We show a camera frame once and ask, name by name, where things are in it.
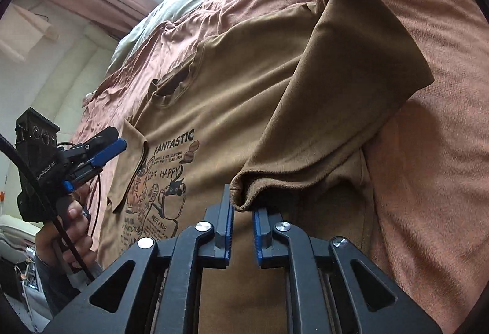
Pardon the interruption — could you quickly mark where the brown fleece blanket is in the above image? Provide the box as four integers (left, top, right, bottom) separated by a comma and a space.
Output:
71, 0, 489, 334

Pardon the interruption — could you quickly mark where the person's left hand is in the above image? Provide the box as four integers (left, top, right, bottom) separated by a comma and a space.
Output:
35, 187, 100, 273

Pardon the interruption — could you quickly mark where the person's left forearm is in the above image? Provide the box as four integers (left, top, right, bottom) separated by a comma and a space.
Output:
36, 259, 104, 317

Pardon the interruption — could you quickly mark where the pale grey duvet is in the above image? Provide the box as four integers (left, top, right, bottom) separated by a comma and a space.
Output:
105, 0, 264, 75

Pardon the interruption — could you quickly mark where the beige hanging cloth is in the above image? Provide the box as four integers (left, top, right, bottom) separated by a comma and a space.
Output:
0, 2, 60, 65

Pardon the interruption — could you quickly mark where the cream chair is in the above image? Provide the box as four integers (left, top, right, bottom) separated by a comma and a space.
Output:
0, 214, 42, 254

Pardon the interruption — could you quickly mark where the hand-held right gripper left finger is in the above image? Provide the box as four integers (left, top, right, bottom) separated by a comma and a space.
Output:
44, 184, 235, 334

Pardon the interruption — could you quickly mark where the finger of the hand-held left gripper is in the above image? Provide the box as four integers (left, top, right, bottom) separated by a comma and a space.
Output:
71, 127, 127, 167
63, 162, 105, 194

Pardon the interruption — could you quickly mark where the brown printed t-shirt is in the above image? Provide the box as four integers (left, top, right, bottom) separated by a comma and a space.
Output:
92, 0, 436, 334

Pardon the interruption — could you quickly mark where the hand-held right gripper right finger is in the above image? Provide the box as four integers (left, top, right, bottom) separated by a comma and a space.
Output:
252, 207, 444, 334

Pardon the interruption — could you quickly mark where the black bag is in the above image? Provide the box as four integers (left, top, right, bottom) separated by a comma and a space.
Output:
0, 259, 25, 300

